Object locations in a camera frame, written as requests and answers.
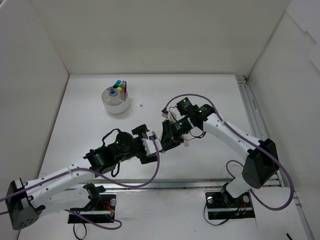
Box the red gel pen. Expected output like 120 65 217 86
121 80 126 100

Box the small glue bottle blue cap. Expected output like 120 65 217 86
109 86 117 97

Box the black highlighter blue cap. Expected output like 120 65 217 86
113 80 122 88

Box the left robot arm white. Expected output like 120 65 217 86
1 125 163 230

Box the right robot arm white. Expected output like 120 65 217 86
160 94 279 206

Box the beige eraser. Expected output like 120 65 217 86
183 140 189 147

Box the white round desk organizer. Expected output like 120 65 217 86
101 87 130 115

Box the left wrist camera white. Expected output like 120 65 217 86
142 132 162 157

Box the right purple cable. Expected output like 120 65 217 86
163 93 294 210

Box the purple cable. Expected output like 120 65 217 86
163 93 294 210
0 138 161 230

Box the aluminium rail front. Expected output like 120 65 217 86
66 179 227 191

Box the aluminium rail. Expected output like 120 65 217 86
235 75 315 240
66 179 227 191

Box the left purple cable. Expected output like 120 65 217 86
0 138 161 230

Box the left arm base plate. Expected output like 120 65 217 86
79 193 117 224

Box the aluminium rail right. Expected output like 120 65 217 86
235 75 315 240

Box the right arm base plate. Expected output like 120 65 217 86
204 191 256 222

